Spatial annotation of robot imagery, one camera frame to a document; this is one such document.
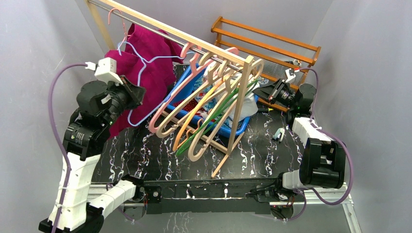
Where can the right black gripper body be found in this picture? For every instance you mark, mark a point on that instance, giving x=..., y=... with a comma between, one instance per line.
x=279, y=93

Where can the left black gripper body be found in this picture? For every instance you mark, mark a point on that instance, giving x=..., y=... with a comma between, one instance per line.
x=134, y=93

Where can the green velvet hanger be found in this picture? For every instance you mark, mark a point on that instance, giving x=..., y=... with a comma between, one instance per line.
x=209, y=124

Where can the white garment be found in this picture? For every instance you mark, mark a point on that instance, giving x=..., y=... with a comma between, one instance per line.
x=249, y=107

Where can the blue floral garment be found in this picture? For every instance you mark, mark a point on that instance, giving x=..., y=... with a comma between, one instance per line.
x=209, y=105

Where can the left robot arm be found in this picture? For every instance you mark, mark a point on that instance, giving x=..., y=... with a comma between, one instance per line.
x=100, y=105

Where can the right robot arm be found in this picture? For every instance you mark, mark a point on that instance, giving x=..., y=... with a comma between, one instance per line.
x=323, y=159

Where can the black yellow marker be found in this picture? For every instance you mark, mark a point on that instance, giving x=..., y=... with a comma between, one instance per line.
x=264, y=110

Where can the orange wooden shoe rack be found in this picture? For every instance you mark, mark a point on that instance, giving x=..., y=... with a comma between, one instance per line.
x=278, y=52

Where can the white plastic clip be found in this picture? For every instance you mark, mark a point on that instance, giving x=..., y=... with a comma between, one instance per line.
x=279, y=135

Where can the magenta garment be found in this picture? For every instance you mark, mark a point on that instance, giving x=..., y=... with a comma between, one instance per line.
x=138, y=36

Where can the wooden clothes rack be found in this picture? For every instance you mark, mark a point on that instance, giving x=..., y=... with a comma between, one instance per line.
x=228, y=67

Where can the blue plastic bin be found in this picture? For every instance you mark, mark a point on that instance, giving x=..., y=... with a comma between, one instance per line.
x=249, y=107

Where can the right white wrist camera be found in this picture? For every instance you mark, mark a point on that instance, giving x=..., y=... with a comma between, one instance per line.
x=290, y=75

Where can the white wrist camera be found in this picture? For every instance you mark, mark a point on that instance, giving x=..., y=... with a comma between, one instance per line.
x=290, y=75
x=105, y=70

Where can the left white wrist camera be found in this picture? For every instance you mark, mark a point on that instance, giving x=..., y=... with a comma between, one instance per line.
x=105, y=70

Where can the thin pink wire hanger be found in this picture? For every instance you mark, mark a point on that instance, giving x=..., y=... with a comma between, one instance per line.
x=118, y=27

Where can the black base frame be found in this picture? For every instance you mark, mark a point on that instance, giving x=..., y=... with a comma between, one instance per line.
x=262, y=196

